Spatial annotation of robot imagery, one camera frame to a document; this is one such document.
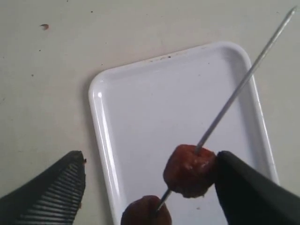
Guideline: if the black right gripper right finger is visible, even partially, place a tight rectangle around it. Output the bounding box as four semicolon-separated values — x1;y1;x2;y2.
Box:
215;151;300;225

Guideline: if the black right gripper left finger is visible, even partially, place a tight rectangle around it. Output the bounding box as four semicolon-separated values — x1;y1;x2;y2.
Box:
0;151;86;225

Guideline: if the red ball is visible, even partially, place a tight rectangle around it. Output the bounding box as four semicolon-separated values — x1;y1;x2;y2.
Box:
120;195;172;225
163;144;217;198

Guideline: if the thin metal skewer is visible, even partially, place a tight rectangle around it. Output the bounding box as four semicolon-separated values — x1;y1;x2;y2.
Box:
155;6;298;212

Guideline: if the white rectangular plastic tray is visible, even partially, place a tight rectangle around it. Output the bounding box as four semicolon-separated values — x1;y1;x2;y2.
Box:
89;42;279;225

